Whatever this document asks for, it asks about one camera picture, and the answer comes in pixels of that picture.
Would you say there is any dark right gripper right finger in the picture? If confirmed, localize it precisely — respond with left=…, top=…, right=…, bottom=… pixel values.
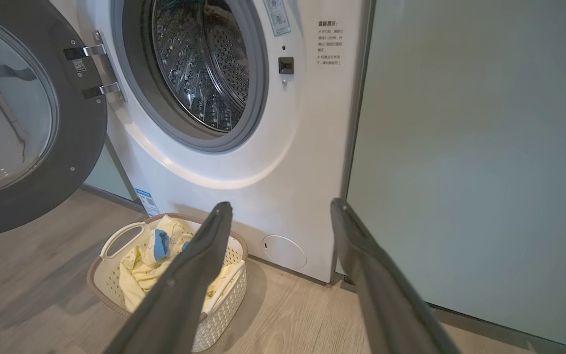
left=331, top=198, right=463, bottom=354

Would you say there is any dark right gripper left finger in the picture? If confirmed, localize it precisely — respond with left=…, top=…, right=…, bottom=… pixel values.
left=104, top=202, right=234, bottom=354

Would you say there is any pale yellow cream garment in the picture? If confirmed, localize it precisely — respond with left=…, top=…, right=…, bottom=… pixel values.
left=118, top=246, right=244, bottom=315

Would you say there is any cream garment with blue patches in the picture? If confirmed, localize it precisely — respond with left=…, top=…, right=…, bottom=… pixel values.
left=136, top=215, right=198, bottom=276

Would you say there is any black round glass washer door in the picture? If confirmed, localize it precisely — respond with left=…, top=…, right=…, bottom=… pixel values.
left=0, top=0, right=108, bottom=241

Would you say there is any white front-load washing machine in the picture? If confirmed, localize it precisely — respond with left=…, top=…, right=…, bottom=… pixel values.
left=50, top=0, right=377, bottom=286

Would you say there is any pale green cabinet panel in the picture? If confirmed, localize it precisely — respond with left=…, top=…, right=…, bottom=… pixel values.
left=347, top=0, right=566, bottom=345

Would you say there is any grey rubber door gasket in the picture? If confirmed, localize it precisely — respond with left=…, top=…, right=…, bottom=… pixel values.
left=111, top=0, right=269, bottom=153

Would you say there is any stainless steel washing machine drum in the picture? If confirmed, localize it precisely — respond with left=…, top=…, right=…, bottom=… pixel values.
left=153, top=0, right=250, bottom=132

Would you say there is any chrome door hinge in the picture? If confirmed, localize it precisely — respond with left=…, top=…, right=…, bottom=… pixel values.
left=63, top=30, right=127, bottom=103

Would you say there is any white laundry basket brown rim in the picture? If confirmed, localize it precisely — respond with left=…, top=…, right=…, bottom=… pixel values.
left=87, top=213, right=249, bottom=353

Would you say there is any blue energy label sticker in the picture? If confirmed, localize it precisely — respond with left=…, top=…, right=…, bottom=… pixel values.
left=135, top=188, right=161, bottom=217

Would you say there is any round white filter cover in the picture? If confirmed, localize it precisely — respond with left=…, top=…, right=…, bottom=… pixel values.
left=262, top=235, right=307, bottom=269

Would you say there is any dark kick board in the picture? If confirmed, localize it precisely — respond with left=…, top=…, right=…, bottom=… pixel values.
left=79, top=184, right=146, bottom=214

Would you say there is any grey cabinet side panel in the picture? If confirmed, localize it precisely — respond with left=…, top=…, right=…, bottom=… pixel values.
left=104, top=138, right=139, bottom=201
left=337, top=0, right=377, bottom=286

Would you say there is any grey warning sticker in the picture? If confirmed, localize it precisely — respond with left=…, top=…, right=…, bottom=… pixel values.
left=263, top=0, right=291, bottom=36

